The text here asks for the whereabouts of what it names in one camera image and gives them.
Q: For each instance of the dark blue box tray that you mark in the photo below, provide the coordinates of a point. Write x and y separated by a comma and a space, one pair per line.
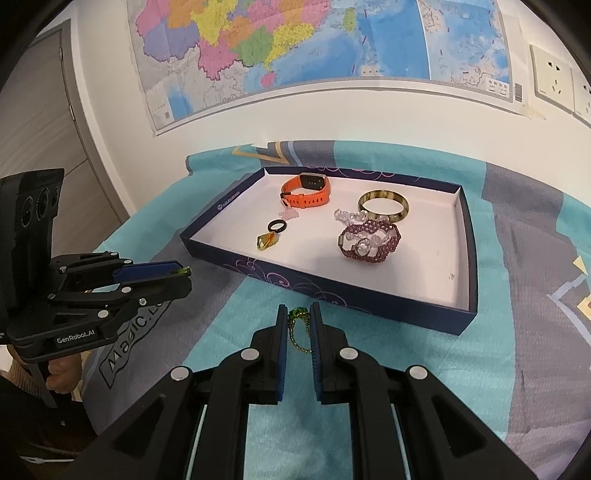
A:
415, 263

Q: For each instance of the white wall socket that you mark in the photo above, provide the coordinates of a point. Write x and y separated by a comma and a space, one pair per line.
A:
553, 76
582, 97

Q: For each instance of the colourful wall map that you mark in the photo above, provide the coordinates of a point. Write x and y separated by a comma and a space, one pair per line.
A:
300, 41

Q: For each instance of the orange smartwatch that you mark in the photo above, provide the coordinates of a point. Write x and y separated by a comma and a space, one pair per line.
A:
311, 181

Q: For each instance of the piece of beige tape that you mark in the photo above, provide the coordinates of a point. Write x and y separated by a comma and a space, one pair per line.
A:
535, 113

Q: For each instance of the person's dark clothing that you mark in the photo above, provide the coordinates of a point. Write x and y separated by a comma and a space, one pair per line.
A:
37, 429

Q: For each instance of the teal and grey printed blanket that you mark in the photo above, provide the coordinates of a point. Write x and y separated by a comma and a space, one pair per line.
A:
508, 300

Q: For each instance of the amber bangle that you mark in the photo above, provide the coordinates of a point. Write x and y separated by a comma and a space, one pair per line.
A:
385, 217

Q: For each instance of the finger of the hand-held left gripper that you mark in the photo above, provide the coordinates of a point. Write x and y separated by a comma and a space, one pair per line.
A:
152, 290
147, 270

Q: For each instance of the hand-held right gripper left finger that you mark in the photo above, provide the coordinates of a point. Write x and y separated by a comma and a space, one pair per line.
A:
280, 355

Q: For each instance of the grey wooden door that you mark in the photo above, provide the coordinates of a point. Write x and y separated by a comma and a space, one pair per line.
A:
46, 115

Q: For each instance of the pink charm with clear loop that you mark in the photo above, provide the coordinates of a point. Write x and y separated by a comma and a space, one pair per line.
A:
291, 215

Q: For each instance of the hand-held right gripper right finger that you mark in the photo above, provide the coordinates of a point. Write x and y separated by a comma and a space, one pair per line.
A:
316, 355

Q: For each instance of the person's left hand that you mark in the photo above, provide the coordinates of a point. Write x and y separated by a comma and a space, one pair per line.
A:
62, 371

